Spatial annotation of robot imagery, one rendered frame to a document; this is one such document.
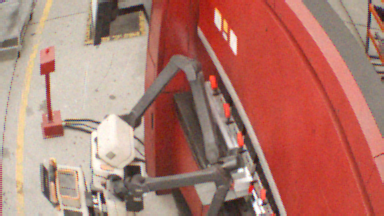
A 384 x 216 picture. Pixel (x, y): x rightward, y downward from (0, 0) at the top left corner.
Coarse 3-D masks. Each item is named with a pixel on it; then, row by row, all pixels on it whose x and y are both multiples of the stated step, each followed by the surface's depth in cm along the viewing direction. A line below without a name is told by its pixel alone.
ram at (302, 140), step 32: (224, 0) 336; (256, 0) 291; (256, 32) 304; (288, 32) 271; (224, 64) 361; (256, 64) 315; (288, 64) 274; (256, 96) 323; (288, 96) 281; (320, 96) 243; (256, 128) 330; (288, 128) 286; (320, 128) 247; (288, 160) 289; (320, 160) 248; (352, 160) 216; (288, 192) 289; (320, 192) 248; (352, 192) 211
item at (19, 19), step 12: (0, 0) 521; (12, 0) 535; (24, 0) 624; (0, 12) 610; (12, 12) 606; (24, 12) 602; (0, 24) 588; (12, 24) 584; (0, 36) 568; (12, 36) 561; (0, 48) 571
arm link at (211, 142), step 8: (192, 72) 333; (200, 72) 341; (192, 80) 335; (200, 80) 335; (192, 88) 337; (200, 88) 336; (200, 96) 336; (200, 104) 337; (208, 104) 338; (200, 112) 337; (208, 112) 337; (200, 120) 338; (208, 120) 337; (208, 128) 337; (208, 136) 337; (216, 136) 339; (208, 144) 337; (216, 144) 337; (208, 152) 338; (216, 152) 337
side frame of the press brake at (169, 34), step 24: (168, 0) 372; (192, 0) 377; (168, 24) 386; (192, 24) 390; (168, 48) 398; (192, 48) 403; (216, 72) 420; (168, 96) 421; (144, 120) 460; (168, 120) 433; (144, 144) 474; (168, 144) 446; (168, 168) 460; (168, 192) 478
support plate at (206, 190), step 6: (234, 174) 361; (240, 174) 361; (198, 186) 354; (204, 186) 354; (210, 186) 354; (198, 192) 351; (204, 192) 351; (210, 192) 351; (228, 192) 351; (240, 192) 351; (246, 192) 351; (204, 198) 347; (210, 198) 347; (228, 198) 347; (234, 198) 348; (204, 204) 344
